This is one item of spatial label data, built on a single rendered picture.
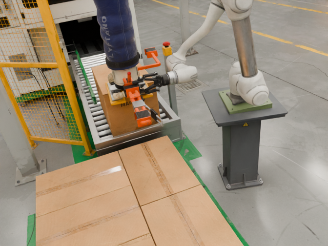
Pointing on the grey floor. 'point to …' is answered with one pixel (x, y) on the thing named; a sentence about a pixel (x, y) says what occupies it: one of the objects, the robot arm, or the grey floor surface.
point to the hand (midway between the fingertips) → (137, 86)
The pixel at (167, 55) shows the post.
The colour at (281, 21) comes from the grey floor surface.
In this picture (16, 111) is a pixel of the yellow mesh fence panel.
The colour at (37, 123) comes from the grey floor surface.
